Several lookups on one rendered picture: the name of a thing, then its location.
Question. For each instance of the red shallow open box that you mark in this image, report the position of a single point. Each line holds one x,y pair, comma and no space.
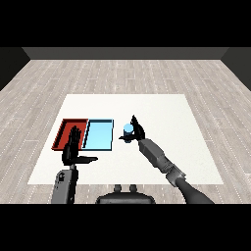
68,130

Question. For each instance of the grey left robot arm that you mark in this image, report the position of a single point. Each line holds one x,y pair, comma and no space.
65,185

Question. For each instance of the light blue shallow open box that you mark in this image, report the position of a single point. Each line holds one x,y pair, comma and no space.
98,134

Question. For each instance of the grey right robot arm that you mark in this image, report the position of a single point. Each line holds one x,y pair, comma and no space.
166,170

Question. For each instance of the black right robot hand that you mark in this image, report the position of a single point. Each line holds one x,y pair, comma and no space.
138,132

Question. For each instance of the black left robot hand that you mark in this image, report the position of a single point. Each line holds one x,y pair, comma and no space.
70,152

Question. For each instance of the dark grey robot body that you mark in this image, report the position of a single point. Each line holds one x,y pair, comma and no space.
125,197

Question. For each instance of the small blue can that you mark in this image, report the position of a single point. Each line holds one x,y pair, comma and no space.
127,130

